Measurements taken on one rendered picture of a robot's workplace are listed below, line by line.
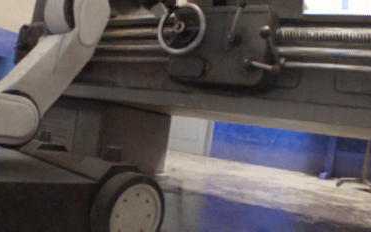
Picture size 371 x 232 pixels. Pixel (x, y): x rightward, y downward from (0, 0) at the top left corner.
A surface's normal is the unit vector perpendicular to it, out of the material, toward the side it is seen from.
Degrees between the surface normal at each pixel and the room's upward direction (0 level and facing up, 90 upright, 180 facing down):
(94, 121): 90
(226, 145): 90
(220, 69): 90
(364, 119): 90
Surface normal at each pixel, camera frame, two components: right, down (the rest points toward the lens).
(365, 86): -0.52, -0.11
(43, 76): 0.75, 0.08
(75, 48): 0.58, 0.48
